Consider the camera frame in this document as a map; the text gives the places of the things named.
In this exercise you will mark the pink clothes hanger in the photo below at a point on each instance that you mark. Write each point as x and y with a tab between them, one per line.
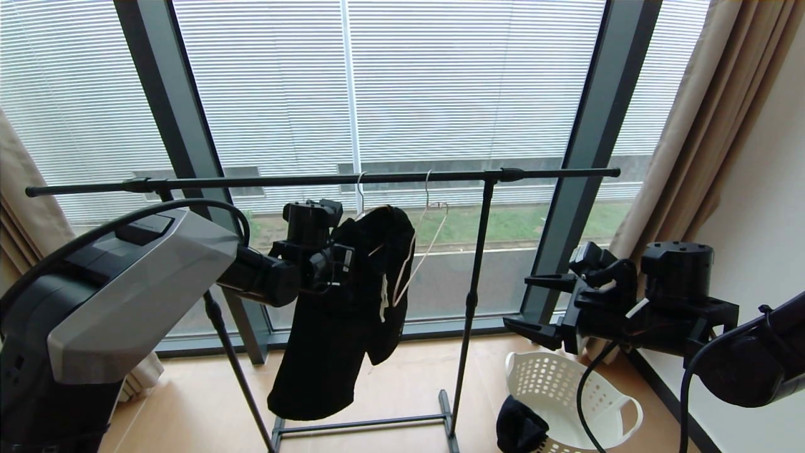
360	189
427	185

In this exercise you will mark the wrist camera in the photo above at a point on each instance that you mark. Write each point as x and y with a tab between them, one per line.
597	264
332	211

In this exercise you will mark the window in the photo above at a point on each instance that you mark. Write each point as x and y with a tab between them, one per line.
283	82

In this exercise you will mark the beige curtain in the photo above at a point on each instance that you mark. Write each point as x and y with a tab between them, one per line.
25	189
723	94

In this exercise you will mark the black shorts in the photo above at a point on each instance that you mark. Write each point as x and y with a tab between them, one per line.
327	352

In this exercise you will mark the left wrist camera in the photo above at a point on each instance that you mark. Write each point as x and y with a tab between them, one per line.
332	211

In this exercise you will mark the white laundry basket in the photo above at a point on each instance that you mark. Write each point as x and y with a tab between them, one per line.
553	377

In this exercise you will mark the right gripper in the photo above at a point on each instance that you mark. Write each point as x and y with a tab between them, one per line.
600	321

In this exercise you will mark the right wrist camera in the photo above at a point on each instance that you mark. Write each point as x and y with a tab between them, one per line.
597	264

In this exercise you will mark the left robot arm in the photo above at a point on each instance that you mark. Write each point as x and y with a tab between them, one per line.
126	296

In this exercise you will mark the black clothes rack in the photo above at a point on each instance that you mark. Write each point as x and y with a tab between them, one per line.
377	179

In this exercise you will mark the black garment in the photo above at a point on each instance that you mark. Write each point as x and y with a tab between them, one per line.
519	428

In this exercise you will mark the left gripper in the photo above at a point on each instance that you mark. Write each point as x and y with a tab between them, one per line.
327	267

